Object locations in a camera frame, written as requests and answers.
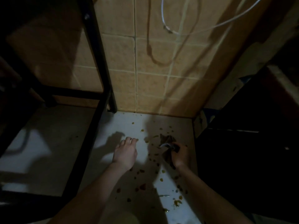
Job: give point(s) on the person's left hand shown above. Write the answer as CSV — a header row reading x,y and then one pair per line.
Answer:
x,y
125,153

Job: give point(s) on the person's right hand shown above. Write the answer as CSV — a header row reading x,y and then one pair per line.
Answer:
x,y
181,156

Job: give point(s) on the dark grey rag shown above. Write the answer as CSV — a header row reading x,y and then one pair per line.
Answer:
x,y
168,141

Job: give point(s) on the person's right forearm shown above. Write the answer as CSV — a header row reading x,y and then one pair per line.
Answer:
x,y
210,198

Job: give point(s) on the person's left forearm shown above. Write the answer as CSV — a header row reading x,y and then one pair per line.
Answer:
x,y
93,200

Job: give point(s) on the white board with blue print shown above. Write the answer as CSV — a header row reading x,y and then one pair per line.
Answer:
x,y
203,118

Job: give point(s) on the black metal stove stand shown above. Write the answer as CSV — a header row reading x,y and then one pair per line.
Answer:
x,y
95,48

